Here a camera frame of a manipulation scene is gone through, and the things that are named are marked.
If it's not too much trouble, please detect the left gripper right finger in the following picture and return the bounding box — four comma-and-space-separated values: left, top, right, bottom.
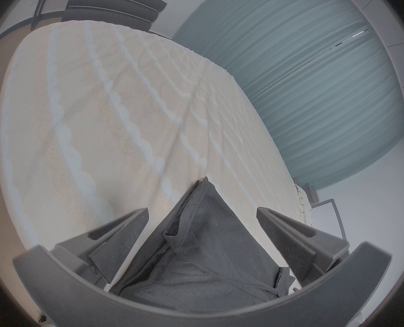
256, 207, 351, 284

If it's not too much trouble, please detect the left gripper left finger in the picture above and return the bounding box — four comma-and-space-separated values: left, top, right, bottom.
54, 207, 150, 285

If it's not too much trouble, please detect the black T-shirt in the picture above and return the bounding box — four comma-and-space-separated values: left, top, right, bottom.
108, 176, 296, 307

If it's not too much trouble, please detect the bed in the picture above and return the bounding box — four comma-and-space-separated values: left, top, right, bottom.
0, 20, 346, 295

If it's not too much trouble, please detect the white printed pillow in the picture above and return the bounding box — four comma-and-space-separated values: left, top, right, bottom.
294, 183, 316, 229

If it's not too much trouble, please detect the grey bedside table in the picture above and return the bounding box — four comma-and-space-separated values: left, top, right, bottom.
306, 183, 320, 203

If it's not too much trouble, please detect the blue-green curtain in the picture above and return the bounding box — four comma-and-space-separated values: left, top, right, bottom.
251, 29, 404, 188
173, 0, 376, 99

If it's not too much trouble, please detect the black chest of drawers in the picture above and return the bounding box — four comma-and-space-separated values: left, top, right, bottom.
35, 0, 166, 33

